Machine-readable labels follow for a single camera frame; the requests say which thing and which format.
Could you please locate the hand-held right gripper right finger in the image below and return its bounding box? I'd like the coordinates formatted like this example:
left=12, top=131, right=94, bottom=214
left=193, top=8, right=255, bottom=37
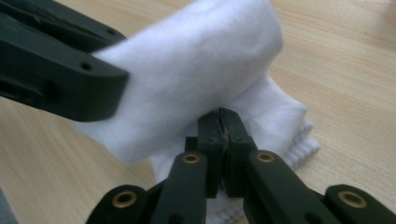
left=219, top=106, right=259, bottom=199

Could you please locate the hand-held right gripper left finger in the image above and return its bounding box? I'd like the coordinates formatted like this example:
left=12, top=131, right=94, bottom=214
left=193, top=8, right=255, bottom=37
left=185, top=107, right=227, bottom=200

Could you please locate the white sock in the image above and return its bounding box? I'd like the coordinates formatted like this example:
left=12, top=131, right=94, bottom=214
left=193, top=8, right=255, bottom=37
left=73, top=0, right=322, bottom=224

